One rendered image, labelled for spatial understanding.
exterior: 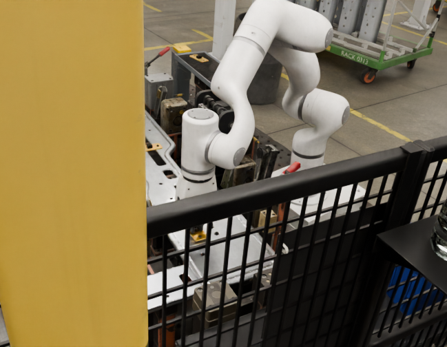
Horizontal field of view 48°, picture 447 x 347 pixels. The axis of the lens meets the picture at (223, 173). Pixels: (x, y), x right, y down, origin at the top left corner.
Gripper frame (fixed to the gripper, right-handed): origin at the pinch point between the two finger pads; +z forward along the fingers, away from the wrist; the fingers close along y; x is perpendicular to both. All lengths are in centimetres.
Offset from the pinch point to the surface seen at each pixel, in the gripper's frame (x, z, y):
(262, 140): -84, 33, -78
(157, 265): 6.1, 5.0, 13.1
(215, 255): 10.5, 3.0, -0.9
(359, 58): -267, 78, -312
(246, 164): -15.3, -3.8, -24.3
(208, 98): -40.3, -15.2, -23.1
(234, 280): 20.0, 3.3, -1.0
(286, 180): 56, -52, 18
